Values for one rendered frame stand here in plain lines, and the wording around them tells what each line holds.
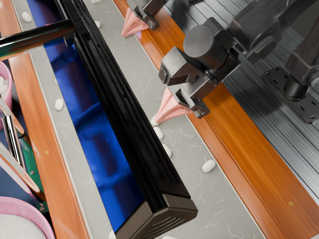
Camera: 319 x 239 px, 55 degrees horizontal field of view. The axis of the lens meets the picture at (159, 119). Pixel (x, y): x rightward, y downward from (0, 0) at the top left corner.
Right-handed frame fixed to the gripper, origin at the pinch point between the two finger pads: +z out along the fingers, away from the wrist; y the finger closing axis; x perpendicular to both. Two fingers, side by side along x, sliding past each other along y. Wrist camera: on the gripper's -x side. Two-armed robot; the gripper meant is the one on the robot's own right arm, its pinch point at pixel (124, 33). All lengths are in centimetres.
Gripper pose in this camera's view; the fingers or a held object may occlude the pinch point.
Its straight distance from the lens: 92.0
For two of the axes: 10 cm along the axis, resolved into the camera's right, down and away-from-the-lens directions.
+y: 4.3, 7.4, -5.1
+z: -6.9, 6.4, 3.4
